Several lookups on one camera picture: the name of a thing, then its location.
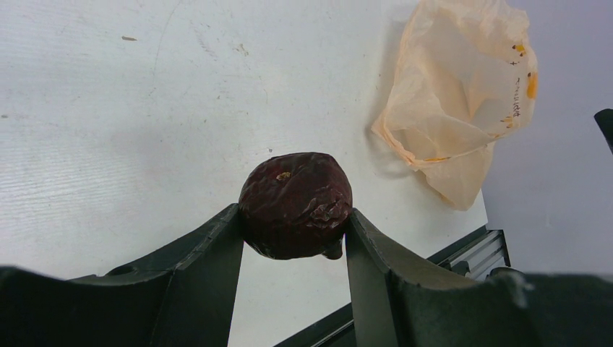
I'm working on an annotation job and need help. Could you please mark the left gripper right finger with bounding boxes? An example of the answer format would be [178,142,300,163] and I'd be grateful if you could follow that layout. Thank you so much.
[346,210,612,346]

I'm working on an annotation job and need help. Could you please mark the translucent orange plastic bag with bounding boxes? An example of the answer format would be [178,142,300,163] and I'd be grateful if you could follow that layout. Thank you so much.
[372,1,539,210]

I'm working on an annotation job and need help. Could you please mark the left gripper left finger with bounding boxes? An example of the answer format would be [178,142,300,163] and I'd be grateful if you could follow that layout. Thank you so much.
[1,204,244,346]

